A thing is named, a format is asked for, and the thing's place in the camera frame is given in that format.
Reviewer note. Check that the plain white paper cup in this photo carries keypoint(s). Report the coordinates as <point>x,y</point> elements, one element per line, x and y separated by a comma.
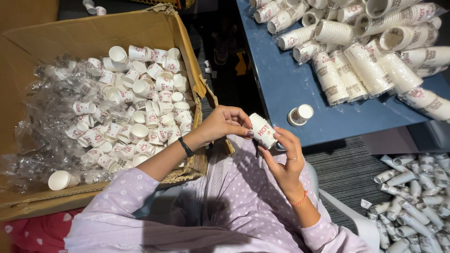
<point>60,180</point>

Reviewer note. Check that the large cardboard box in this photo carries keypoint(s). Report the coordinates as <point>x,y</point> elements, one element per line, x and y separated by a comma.
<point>88,35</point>

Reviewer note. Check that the red patterned cloth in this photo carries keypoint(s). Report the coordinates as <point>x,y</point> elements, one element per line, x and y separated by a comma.
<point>31,233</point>

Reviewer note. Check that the pile of clear plastic wrappers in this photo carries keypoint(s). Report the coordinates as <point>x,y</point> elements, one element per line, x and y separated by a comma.
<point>45,105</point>

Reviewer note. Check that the short stack of paper cups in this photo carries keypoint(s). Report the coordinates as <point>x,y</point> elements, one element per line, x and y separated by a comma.
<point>262,130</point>

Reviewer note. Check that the pile of loose paper cups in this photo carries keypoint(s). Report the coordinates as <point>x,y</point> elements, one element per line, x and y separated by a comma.
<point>147,88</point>

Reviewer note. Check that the white plastic chair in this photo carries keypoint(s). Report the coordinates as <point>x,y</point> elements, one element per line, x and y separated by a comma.
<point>351,215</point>

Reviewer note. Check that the lilac printed garment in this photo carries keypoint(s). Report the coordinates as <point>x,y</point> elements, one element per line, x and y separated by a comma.
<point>218,210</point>

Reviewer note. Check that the person's right hand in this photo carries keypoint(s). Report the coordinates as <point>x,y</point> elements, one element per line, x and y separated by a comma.
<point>288,172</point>

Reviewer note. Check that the heap of narrow cup stacks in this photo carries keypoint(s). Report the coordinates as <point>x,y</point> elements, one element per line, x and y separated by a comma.
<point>418,203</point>

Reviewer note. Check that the heap of wrapped cup sleeves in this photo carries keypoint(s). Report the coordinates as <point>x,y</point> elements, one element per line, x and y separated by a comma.
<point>365,70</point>

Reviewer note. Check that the printed white paper cup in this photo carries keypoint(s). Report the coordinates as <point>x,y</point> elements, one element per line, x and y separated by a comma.
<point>300,115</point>

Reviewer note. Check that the dark sandal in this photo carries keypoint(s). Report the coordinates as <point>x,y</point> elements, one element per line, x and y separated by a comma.
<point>232,37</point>
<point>220,51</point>

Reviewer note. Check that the person's left hand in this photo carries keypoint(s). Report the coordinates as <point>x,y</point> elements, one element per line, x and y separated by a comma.
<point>214,124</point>

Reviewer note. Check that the black wristband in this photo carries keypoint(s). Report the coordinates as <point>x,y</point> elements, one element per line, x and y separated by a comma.
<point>185,147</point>

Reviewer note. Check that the small white paper cup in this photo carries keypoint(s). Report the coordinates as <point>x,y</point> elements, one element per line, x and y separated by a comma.
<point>101,11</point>
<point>89,6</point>

